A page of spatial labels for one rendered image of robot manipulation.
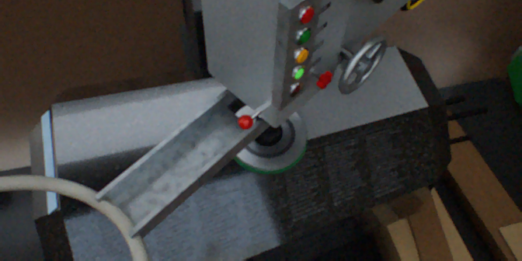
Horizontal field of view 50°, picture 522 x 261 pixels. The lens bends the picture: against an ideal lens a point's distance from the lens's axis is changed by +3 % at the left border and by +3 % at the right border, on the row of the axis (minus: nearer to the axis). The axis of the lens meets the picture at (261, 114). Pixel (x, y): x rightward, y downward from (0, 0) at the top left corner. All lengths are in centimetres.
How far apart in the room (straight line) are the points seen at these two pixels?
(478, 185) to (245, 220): 117
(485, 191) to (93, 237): 155
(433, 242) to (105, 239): 116
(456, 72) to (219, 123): 176
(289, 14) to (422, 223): 140
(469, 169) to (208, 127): 142
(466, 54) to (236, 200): 173
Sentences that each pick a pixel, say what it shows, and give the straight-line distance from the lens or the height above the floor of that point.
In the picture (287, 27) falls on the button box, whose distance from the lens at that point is 87.
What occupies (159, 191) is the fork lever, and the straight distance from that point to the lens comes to 120.
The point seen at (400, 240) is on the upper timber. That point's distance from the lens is 209.
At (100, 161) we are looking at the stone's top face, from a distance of 152.
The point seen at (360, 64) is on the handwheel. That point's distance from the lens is 117.
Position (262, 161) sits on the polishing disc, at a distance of 141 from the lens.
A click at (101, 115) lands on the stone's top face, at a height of 80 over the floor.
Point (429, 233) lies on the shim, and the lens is 211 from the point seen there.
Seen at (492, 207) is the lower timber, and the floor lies 9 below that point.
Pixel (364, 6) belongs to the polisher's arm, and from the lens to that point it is 116.
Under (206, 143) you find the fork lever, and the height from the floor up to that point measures 103.
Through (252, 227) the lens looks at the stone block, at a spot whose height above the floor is 66.
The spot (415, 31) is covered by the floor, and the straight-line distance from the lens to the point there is 294.
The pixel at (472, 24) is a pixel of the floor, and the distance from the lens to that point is 307.
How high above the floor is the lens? 210
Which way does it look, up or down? 57 degrees down
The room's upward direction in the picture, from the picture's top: 2 degrees clockwise
